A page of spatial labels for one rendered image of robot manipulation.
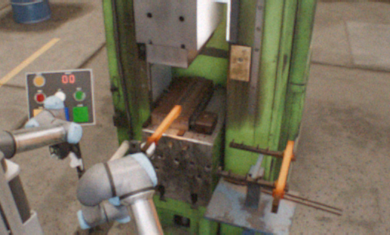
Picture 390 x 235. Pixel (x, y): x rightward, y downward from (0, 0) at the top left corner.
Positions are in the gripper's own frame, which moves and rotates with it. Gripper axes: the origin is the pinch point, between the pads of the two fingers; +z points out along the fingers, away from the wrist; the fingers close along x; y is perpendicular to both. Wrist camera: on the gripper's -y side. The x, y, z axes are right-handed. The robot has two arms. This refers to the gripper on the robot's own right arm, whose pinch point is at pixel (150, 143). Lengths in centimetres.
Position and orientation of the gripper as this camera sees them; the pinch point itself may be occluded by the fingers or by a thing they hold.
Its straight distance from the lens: 182.7
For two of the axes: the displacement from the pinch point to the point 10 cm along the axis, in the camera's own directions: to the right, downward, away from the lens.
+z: 3.3, -5.1, 8.0
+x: 9.4, 1.6, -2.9
